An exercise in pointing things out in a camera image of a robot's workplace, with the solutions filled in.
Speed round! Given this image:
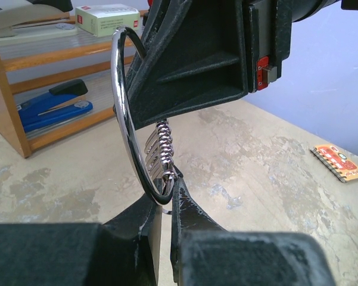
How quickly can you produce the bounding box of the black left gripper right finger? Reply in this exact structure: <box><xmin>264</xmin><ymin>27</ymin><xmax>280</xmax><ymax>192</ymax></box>
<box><xmin>170</xmin><ymin>178</ymin><xmax>336</xmax><ymax>285</ymax></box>

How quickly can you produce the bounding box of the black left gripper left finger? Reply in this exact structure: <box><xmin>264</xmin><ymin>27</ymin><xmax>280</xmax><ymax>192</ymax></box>
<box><xmin>0</xmin><ymin>195</ymin><xmax>161</xmax><ymax>285</ymax></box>

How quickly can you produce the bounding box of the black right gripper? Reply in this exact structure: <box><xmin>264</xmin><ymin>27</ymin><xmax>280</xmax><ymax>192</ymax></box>
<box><xmin>127</xmin><ymin>0</ymin><xmax>358</xmax><ymax>130</ymax></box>

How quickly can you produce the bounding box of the silver keyring with clips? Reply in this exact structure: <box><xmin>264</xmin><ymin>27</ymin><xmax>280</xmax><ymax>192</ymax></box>
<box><xmin>110</xmin><ymin>26</ymin><xmax>178</xmax><ymax>206</ymax></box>

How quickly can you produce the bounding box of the white green staples box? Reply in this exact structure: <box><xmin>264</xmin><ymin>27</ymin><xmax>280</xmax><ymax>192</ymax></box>
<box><xmin>75</xmin><ymin>4</ymin><xmax>141</xmax><ymax>38</ymax></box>

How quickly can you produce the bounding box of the wooden shelf rack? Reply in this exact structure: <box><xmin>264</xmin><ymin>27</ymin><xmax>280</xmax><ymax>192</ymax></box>
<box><xmin>0</xmin><ymin>30</ymin><xmax>114</xmax><ymax>158</ymax></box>

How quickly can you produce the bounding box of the blue stapler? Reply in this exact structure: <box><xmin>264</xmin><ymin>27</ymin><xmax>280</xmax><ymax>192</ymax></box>
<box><xmin>17</xmin><ymin>79</ymin><xmax>93</xmax><ymax>133</ymax></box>

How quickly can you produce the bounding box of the grey stapler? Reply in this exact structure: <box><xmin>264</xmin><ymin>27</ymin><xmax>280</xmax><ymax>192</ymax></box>
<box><xmin>0</xmin><ymin>0</ymin><xmax>73</xmax><ymax>38</ymax></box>

